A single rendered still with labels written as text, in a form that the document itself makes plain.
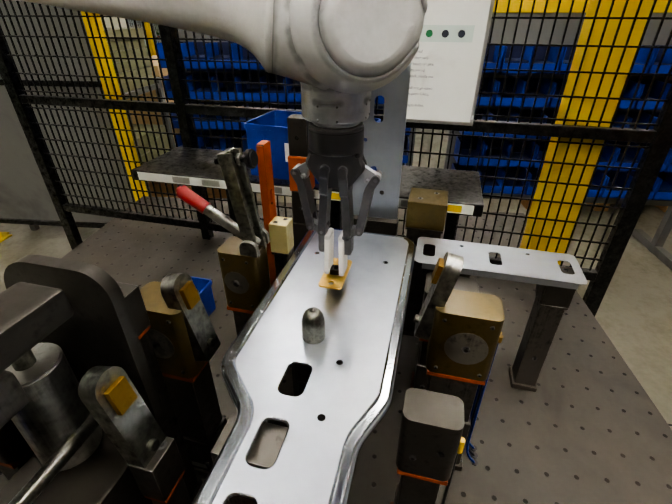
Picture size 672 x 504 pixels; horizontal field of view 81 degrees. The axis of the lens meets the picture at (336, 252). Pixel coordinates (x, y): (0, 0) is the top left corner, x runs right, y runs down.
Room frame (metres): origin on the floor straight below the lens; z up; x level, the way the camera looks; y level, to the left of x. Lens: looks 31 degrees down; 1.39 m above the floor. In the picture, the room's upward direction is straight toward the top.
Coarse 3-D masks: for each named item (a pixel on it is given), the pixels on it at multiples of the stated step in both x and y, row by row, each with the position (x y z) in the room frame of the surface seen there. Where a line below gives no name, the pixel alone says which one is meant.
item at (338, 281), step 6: (336, 258) 0.57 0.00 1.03; (336, 264) 0.56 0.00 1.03; (348, 264) 0.56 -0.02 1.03; (330, 270) 0.53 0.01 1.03; (336, 270) 0.52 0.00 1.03; (348, 270) 0.54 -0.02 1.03; (324, 276) 0.52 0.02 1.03; (330, 276) 0.52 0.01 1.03; (336, 276) 0.52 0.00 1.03; (342, 276) 0.52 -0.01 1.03; (324, 282) 0.50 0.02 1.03; (336, 282) 0.50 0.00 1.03; (342, 282) 0.50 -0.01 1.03; (330, 288) 0.49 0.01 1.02; (336, 288) 0.49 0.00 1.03
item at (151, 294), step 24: (144, 288) 0.43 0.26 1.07; (168, 312) 0.38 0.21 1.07; (168, 336) 0.38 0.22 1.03; (168, 360) 0.38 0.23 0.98; (192, 360) 0.38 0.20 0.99; (168, 384) 0.39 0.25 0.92; (192, 384) 0.38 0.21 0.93; (192, 408) 0.38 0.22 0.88; (216, 408) 0.42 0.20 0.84; (192, 432) 0.39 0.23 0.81; (216, 432) 0.40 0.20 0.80; (192, 456) 0.39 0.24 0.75
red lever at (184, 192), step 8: (184, 192) 0.59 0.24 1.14; (192, 192) 0.59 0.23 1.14; (184, 200) 0.59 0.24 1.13; (192, 200) 0.58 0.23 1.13; (200, 200) 0.59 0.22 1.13; (200, 208) 0.58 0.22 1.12; (208, 208) 0.58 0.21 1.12; (208, 216) 0.58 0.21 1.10; (216, 216) 0.58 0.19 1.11; (224, 216) 0.58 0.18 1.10; (224, 224) 0.57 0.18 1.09; (232, 224) 0.57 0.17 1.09; (232, 232) 0.57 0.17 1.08
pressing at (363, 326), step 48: (336, 240) 0.68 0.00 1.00; (384, 240) 0.68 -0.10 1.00; (288, 288) 0.52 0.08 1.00; (384, 288) 0.52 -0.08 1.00; (240, 336) 0.41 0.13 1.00; (288, 336) 0.41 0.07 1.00; (336, 336) 0.41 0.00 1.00; (384, 336) 0.41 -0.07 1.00; (240, 384) 0.32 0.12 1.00; (336, 384) 0.33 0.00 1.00; (384, 384) 0.33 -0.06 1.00; (240, 432) 0.26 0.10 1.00; (288, 432) 0.26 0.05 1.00; (336, 432) 0.26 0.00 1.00; (240, 480) 0.21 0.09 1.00; (288, 480) 0.21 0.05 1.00; (336, 480) 0.21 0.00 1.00
